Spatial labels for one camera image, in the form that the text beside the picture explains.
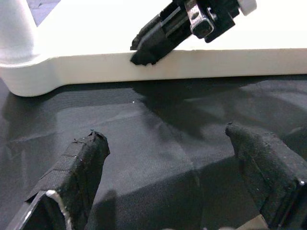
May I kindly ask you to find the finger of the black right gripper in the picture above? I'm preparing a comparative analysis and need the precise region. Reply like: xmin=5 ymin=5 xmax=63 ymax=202
xmin=130 ymin=33 xmax=190 ymax=67
xmin=130 ymin=14 xmax=169 ymax=51

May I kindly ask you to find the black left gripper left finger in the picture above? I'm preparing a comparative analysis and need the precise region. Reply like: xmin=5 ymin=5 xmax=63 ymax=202
xmin=6 ymin=130 xmax=111 ymax=230

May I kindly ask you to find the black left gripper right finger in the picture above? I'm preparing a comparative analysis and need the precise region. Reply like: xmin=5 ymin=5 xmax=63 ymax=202
xmin=224 ymin=122 xmax=307 ymax=230

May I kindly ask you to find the white plastic table top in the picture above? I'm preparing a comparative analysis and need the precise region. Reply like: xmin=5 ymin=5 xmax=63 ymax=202
xmin=0 ymin=0 xmax=307 ymax=98

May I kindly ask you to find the white plastic table leg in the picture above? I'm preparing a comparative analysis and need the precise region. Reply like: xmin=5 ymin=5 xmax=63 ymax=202
xmin=0 ymin=0 xmax=40 ymax=65

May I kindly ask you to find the black tablecloth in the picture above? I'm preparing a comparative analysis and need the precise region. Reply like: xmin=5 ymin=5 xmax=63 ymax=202
xmin=0 ymin=0 xmax=307 ymax=230

